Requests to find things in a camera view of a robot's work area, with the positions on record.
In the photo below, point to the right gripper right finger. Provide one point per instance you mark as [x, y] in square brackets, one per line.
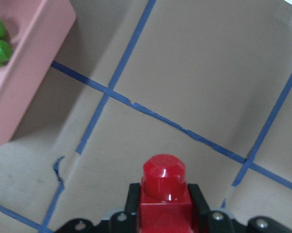
[206, 220]

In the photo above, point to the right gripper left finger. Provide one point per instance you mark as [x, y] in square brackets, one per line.
[125, 221]

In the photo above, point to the red toy block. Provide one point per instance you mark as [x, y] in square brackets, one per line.
[165, 203]

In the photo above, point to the pink plastic box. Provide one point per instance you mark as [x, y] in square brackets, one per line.
[36, 30]

